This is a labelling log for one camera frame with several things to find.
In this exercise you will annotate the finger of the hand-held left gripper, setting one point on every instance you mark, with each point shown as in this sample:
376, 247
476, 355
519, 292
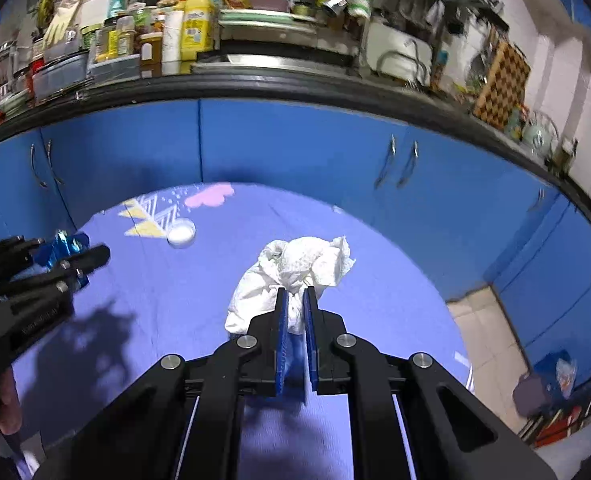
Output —
5, 255
75, 262

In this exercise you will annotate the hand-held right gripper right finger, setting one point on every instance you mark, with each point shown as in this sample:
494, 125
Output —
311, 340

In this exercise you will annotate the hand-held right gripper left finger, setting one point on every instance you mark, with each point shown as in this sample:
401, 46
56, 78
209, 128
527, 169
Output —
283, 340

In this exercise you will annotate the blue foil wrapper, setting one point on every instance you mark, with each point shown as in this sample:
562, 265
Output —
61, 250

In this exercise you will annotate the white paper towel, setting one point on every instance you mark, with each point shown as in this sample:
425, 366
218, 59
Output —
300, 260

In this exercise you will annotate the grey trash bin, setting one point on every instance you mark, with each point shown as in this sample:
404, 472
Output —
530, 396

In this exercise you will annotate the person's left hand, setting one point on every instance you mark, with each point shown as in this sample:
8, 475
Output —
9, 402

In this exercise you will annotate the small white cap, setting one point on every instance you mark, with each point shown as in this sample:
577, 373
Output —
181, 234

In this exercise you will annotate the tall glass jar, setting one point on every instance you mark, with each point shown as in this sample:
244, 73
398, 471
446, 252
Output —
2, 72

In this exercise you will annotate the blue kitchen cabinets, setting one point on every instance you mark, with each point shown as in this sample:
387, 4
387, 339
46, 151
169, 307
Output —
300, 155

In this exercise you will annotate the grey plastic tub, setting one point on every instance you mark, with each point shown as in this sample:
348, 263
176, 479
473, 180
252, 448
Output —
62, 76

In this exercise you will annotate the amber sauce bottle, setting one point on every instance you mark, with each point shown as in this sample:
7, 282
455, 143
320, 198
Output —
150, 50

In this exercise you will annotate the yellow rubber glove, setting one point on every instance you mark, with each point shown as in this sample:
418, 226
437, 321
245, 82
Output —
61, 20

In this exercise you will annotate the white plastic bottle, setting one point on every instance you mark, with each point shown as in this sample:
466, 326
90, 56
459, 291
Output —
173, 35

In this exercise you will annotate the blue plastic bag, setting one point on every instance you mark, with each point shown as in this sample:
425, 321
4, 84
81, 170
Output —
558, 370

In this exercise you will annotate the black kitchen countertop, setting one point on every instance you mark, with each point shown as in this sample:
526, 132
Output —
275, 87

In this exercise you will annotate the yellow plastic bottle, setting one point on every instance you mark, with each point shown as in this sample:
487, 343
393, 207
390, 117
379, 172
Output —
198, 22

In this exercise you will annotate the metal sink faucet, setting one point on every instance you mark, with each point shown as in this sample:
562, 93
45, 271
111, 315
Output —
405, 60

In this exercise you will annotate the glass teapot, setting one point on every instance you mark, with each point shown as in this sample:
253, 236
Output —
538, 135

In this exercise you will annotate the small glass jar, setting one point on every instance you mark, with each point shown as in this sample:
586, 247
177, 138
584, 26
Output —
568, 155

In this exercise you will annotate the checkered wooden board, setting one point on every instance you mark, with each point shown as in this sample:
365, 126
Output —
503, 85

